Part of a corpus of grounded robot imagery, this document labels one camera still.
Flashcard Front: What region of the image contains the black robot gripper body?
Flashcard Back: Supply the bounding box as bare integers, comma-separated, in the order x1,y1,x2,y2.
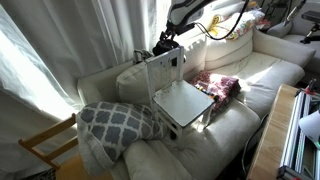
160,21,183,41

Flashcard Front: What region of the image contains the black hat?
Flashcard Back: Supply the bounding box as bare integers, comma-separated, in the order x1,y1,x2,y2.
152,38,187,67

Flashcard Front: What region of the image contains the small white wooden chair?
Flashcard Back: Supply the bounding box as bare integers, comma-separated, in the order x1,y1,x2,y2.
144,45,216,150

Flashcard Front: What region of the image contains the brown wooden chair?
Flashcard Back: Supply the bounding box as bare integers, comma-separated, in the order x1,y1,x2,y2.
18,113,114,180

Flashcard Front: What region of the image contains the grey green bag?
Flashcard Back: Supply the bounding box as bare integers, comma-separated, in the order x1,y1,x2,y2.
133,48,154,65

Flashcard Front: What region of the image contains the red white patterned cloth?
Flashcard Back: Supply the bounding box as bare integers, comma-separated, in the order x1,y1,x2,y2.
189,70,242,116

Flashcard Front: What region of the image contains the floral cushion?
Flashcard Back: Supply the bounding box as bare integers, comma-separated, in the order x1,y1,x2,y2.
208,8,268,41

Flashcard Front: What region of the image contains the white curtain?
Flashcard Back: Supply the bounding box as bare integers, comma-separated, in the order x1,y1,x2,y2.
0,0,201,174

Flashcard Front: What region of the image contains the grey white patterned pillow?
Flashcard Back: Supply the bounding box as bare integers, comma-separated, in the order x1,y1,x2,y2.
75,101,168,177

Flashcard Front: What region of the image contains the cream fabric sofa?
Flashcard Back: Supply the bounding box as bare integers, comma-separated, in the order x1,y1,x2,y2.
77,0,317,180

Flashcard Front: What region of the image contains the grey armchair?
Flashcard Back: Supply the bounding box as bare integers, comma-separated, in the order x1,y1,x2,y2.
266,16,320,74

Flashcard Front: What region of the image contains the light wooden table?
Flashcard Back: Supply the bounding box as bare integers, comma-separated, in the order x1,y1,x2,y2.
246,83,299,180

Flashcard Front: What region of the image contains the red clamp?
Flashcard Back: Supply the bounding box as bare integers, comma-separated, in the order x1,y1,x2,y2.
306,78,318,96

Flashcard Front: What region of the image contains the white lamp shade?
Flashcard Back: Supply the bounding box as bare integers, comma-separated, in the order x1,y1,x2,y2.
298,109,320,148

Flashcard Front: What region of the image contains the dark woven basket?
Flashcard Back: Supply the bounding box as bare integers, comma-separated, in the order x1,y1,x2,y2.
19,168,58,180

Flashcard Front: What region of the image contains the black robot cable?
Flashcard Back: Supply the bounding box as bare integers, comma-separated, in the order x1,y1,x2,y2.
194,0,251,42

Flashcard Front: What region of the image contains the aluminium rail frame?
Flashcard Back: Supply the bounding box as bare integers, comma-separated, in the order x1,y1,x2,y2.
276,89,320,180

